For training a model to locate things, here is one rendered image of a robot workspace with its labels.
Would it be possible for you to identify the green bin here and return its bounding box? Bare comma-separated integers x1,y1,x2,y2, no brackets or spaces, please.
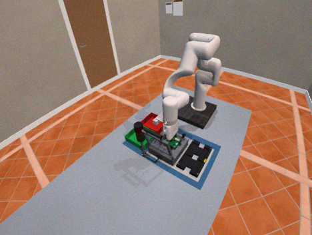
125,128,148,150

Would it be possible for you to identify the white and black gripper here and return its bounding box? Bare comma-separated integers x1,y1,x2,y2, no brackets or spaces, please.
162,120,178,142

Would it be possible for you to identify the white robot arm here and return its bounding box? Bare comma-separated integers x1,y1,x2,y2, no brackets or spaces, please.
153,33,221,126

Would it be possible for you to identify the green circuit board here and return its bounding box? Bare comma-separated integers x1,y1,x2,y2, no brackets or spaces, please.
168,137,181,148

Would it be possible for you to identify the red bin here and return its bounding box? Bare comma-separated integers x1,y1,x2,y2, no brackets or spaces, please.
141,112,163,134

